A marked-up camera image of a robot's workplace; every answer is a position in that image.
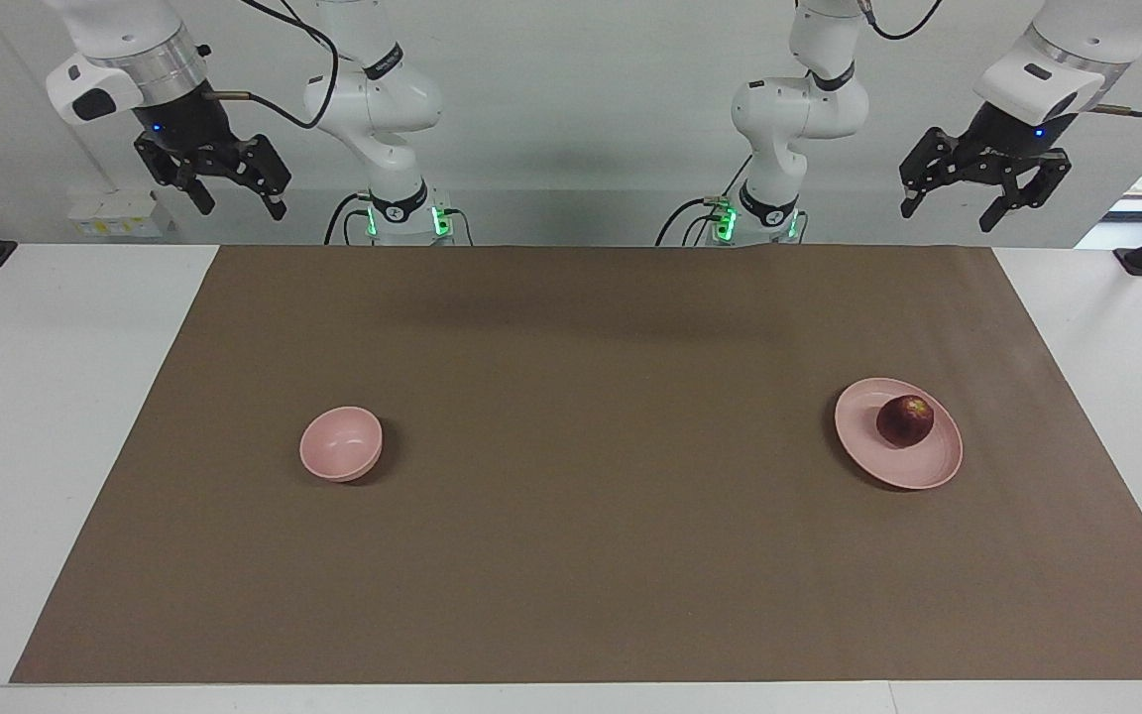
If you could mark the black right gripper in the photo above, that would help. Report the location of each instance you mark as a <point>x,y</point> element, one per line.
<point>184,124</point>

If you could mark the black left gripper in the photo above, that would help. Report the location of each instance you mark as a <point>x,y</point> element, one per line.
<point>1017,134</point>

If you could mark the dark red apple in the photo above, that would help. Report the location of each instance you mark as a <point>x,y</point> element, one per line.
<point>905,421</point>

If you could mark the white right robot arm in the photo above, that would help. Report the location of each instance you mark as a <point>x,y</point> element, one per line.
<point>373,99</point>

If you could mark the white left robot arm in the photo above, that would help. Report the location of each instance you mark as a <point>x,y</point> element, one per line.
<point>799,109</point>

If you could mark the pink bowl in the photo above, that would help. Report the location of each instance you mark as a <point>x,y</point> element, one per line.
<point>338,446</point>

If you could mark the pink plate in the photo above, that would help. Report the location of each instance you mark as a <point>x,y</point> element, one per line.
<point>888,466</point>

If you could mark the brown table mat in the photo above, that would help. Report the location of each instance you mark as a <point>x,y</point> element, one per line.
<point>591,516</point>

